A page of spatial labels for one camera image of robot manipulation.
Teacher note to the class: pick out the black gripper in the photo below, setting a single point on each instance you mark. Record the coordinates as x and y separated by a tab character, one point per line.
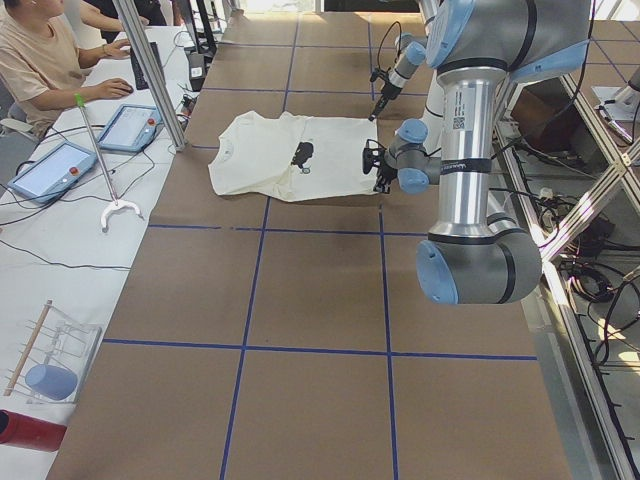
386	93
383	175

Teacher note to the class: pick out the far blue teach pendant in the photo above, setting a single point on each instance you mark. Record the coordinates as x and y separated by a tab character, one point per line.
130	129

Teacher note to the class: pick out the black power adapter box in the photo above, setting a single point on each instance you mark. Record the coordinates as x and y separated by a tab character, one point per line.
197	70

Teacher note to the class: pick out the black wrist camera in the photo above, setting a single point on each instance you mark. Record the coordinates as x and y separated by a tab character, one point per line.
373	155
379	74

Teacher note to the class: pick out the metal reacher grabber tool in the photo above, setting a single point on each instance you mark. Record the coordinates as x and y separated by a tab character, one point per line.
116	204

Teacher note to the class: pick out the person in beige shirt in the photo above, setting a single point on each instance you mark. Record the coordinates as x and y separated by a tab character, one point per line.
42	66

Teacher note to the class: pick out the red cylinder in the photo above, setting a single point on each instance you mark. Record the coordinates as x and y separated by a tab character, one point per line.
27	432

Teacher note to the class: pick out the wooden stick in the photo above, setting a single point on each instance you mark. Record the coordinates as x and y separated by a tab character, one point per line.
25	352

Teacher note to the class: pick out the near blue teach pendant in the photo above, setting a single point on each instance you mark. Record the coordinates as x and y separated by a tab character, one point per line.
54	174

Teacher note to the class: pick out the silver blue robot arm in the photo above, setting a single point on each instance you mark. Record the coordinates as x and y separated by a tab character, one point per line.
410	55
474	253

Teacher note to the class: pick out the blue teach pendant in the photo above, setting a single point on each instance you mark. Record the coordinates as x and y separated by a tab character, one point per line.
130	129
54	174

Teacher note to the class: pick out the cream long sleeve shirt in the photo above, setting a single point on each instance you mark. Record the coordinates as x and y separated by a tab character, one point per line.
293	157

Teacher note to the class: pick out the blue plastic cup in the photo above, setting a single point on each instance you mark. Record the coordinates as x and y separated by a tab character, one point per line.
53	382

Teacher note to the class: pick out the clear acrylic rack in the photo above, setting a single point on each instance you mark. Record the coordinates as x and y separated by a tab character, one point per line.
64	342

